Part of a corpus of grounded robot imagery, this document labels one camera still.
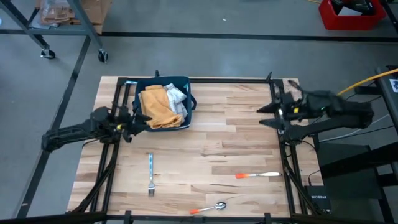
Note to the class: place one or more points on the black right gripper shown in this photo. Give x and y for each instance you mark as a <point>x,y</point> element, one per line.
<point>293,107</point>

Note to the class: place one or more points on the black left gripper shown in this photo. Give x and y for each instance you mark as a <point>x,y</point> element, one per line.
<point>124,121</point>

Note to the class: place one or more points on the mustard yellow towel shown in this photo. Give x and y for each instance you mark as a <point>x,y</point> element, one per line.
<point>157,107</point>

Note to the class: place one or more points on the white grey-striped kitchen towel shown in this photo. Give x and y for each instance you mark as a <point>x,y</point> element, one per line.
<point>177,99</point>

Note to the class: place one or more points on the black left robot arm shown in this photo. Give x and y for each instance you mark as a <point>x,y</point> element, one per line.
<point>77,129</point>

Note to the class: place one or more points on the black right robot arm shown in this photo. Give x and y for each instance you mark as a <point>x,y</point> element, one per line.
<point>342,112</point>

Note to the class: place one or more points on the navy blue fabric basket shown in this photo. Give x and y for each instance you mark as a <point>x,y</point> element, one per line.
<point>163,79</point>

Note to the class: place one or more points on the small silver metal piece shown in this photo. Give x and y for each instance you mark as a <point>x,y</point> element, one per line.
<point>151,174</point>

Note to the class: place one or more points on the black equipment stand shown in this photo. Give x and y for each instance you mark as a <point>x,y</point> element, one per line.
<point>342,161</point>

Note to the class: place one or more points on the red plastic bin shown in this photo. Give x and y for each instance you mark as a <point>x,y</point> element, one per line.
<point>329,22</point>

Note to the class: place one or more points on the brown cardboard box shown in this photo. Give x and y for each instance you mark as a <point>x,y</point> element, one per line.
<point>99,12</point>

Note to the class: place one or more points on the grey metal cart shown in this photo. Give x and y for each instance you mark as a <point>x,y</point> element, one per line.
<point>62,31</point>

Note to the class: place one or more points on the plastic-wrapped cardboard stack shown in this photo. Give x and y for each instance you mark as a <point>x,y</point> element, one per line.
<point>56,14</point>

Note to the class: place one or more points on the black electronic device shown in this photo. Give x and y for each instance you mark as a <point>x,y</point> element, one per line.
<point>362,5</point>

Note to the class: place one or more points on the black aluminium frame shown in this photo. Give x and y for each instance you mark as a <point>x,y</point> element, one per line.
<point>217,80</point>

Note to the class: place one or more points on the black Netgear network switch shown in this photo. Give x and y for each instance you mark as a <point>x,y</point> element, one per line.
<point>318,199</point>

